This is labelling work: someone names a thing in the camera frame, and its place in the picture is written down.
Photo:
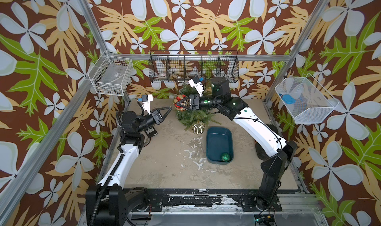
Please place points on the green glitter ornament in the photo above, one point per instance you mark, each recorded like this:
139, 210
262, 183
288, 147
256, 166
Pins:
225, 157

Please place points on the teal plastic tray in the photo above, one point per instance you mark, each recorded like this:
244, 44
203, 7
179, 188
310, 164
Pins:
219, 140

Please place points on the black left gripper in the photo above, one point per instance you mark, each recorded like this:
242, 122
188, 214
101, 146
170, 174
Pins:
154, 114

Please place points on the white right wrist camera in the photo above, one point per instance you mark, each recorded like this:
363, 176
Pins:
196, 82

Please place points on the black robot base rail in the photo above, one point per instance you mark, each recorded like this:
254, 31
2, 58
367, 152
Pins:
208, 200

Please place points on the gold ribbed ornament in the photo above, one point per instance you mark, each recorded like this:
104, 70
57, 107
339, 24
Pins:
198, 127

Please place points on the red and gold ornament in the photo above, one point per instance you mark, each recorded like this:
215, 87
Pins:
179, 104

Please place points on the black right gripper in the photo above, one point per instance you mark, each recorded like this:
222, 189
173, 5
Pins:
197, 103

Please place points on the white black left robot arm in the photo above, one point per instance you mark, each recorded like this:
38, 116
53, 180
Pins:
130, 147

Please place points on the white wire basket left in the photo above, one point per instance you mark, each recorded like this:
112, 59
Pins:
110, 75

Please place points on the blue object in mesh basket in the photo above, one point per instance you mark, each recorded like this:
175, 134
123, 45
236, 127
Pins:
288, 99

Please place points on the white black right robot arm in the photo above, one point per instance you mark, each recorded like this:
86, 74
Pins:
279, 152

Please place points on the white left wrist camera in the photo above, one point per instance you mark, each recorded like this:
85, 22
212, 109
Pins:
144, 103

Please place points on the black power adapter box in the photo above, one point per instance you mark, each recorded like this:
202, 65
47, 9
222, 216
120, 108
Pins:
151, 132

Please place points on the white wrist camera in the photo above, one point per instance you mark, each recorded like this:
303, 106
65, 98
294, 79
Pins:
144, 103
196, 82

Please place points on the small green christmas tree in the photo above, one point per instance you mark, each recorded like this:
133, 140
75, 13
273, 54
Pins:
189, 117

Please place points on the white mesh basket right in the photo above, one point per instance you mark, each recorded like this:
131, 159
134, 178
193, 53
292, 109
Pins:
314, 103

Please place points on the black wire basket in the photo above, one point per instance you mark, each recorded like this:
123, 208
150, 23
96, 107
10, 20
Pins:
182, 65

